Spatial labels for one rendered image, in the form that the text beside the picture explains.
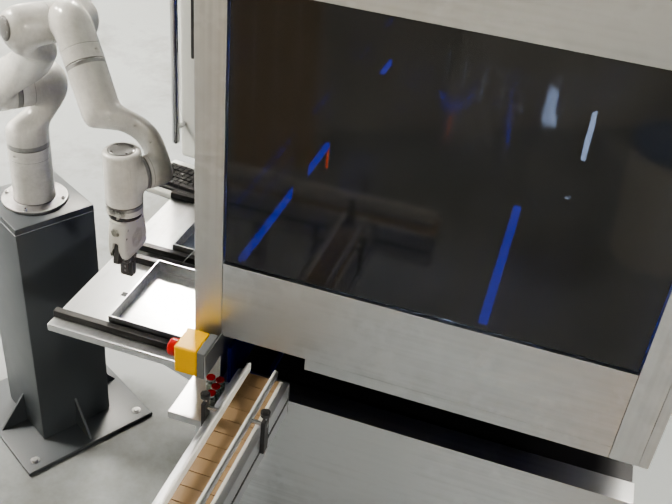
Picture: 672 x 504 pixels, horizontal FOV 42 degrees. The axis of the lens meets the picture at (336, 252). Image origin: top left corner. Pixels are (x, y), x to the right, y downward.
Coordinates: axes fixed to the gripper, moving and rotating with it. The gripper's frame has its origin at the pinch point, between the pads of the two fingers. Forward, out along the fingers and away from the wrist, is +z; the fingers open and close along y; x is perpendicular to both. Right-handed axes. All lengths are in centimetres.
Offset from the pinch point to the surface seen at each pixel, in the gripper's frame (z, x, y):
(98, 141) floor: 103, 144, 218
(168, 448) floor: 103, 10, 36
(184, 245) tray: 15.1, 1.8, 33.4
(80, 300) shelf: 15.3, 14.5, 0.5
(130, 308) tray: 15.1, 1.5, 2.5
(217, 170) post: -40, -28, -12
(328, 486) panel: 39, -58, -12
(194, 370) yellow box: 5.4, -27.5, -21.3
